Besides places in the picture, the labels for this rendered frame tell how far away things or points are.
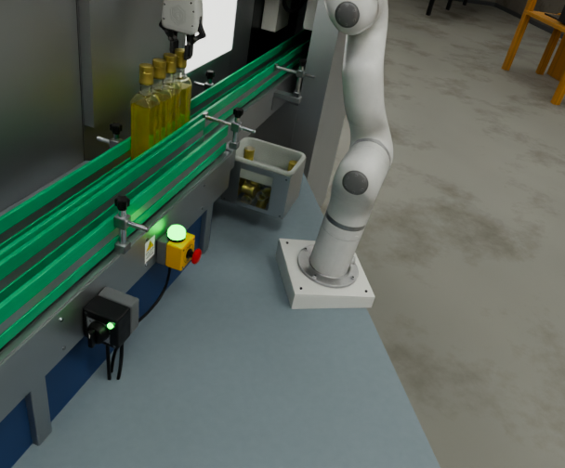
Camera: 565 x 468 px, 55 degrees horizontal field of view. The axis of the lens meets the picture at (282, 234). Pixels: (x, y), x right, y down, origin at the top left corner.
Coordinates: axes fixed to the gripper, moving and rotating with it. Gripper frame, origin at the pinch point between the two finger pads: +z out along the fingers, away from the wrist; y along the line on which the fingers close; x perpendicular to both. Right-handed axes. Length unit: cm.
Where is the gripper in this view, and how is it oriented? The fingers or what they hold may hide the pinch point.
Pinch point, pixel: (181, 49)
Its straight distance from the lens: 155.0
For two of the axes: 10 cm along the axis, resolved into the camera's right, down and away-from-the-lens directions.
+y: 9.3, 3.2, -2.0
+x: 3.4, -4.8, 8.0
